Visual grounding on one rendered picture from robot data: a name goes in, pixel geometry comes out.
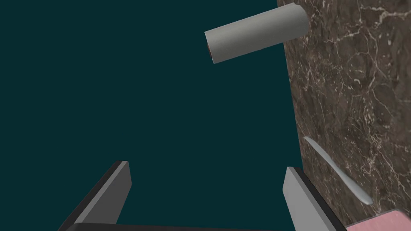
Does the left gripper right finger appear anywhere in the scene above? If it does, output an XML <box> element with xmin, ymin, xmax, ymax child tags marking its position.
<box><xmin>282</xmin><ymin>166</ymin><xmax>348</xmax><ymax>231</ymax></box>

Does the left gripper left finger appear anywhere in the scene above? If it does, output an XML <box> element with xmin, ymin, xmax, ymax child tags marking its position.
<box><xmin>57</xmin><ymin>160</ymin><xmax>132</xmax><ymax>229</ymax></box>

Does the silver knife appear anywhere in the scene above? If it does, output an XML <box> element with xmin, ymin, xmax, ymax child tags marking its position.
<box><xmin>303</xmin><ymin>136</ymin><xmax>374</xmax><ymax>206</ymax></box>

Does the pink rectangular object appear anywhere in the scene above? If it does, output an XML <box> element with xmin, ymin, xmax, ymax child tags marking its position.
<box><xmin>345</xmin><ymin>208</ymin><xmax>411</xmax><ymax>231</ymax></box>

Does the grey paper towel roll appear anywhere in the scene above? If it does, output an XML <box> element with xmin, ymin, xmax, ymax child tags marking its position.
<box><xmin>204</xmin><ymin>2</ymin><xmax>310</xmax><ymax>65</ymax></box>

